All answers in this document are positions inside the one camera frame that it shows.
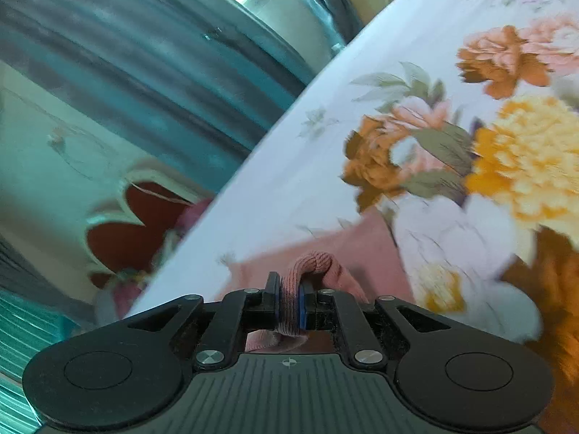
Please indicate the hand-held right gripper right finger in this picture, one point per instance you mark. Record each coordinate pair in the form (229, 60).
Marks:
(302, 309)

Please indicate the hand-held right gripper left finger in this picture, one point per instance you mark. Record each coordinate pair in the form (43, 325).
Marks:
(271, 296)

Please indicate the pink sweater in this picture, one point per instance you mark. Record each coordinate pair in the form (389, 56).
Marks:
(357, 244)

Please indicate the floral bed sheet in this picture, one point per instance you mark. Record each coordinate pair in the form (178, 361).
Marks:
(316, 167)

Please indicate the red heart-shaped headboard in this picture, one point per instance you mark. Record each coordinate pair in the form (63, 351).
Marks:
(122, 235)

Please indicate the teal window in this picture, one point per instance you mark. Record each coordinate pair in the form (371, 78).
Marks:
(27, 361)

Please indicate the wide blue curtain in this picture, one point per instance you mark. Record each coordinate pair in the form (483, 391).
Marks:
(135, 54)

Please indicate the bright window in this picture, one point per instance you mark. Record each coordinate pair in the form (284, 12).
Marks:
(280, 4)

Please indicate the white wall socket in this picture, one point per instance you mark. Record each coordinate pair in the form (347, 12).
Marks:
(58, 140)

